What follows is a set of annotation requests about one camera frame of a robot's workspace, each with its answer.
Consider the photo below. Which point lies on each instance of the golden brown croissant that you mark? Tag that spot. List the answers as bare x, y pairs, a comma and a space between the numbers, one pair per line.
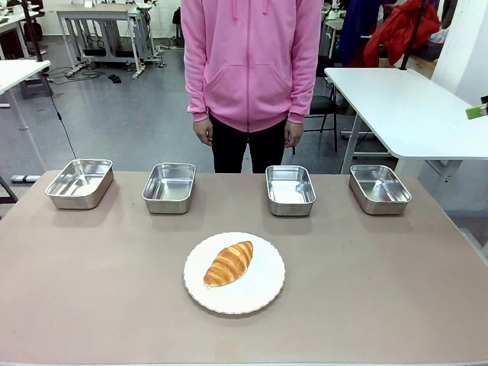
228, 264

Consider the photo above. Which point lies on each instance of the person's left hand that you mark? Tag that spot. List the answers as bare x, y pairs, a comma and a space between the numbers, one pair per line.
293, 134

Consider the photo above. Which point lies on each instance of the black slanted pole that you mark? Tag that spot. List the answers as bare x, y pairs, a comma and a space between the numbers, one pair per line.
413, 30

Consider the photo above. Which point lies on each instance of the small white table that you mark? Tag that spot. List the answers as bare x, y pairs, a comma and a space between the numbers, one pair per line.
17, 74

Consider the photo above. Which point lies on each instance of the dark blue cloth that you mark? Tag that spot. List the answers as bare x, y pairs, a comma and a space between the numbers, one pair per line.
356, 30

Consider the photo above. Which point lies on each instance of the red jacket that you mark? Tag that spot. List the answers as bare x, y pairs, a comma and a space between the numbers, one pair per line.
400, 30

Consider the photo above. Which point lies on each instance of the black trousers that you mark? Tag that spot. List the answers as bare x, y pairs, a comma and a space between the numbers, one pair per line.
228, 148

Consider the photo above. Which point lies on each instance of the rectangular steel container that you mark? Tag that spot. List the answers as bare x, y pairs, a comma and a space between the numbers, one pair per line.
379, 188
169, 188
80, 183
289, 190

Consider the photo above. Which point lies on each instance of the grey power strip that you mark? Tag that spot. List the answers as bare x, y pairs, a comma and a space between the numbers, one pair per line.
24, 178

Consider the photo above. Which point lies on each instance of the black chair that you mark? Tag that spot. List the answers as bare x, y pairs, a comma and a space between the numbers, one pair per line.
324, 104

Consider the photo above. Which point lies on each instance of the black stand pole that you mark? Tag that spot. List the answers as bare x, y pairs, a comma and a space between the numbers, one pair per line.
32, 30

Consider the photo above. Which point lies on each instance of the pink zip hoodie torso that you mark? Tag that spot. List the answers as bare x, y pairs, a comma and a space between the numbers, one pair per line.
249, 57

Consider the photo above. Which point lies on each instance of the black floor pedal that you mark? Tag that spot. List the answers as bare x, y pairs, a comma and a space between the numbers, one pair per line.
114, 78

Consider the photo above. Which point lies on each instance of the grey metal desk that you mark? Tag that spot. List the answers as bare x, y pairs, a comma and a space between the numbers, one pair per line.
99, 15

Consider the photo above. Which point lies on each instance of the white scalloped plate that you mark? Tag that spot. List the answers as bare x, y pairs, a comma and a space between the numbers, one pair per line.
248, 299

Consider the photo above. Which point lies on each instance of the large white table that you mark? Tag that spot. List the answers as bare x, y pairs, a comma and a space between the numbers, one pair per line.
404, 110

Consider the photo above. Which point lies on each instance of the dark storage basket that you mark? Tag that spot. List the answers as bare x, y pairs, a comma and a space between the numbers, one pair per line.
431, 49

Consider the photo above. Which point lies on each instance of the person's right hand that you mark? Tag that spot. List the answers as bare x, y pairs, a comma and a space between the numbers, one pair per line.
202, 132

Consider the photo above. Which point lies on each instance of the black table leg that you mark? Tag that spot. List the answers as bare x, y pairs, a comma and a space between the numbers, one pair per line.
8, 190

